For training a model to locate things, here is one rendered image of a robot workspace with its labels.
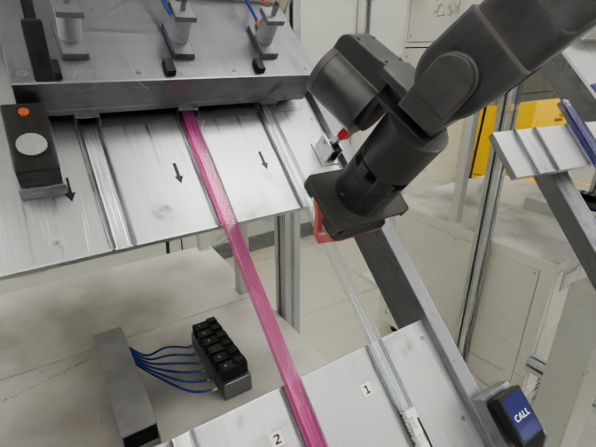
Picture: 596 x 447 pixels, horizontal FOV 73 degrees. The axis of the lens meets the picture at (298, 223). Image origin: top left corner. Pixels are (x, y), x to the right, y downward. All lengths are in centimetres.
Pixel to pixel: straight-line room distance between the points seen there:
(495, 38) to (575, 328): 56
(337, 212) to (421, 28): 116
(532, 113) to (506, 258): 213
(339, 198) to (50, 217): 28
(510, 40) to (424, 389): 36
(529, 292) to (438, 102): 112
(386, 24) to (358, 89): 254
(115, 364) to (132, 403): 10
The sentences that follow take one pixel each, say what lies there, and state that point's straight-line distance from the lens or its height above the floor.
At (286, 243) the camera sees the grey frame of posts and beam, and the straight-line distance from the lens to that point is 81.
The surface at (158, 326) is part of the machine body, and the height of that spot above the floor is 62.
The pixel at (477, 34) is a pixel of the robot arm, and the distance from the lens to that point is 31.
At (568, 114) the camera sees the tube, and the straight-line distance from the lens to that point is 74.
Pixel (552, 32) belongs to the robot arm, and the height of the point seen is 116.
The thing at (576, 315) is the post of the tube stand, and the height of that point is 78.
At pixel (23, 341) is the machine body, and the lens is 101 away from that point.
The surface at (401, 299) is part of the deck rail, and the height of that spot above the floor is 86.
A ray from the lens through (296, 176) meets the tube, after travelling 51.
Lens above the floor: 115
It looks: 23 degrees down
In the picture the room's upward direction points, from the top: straight up
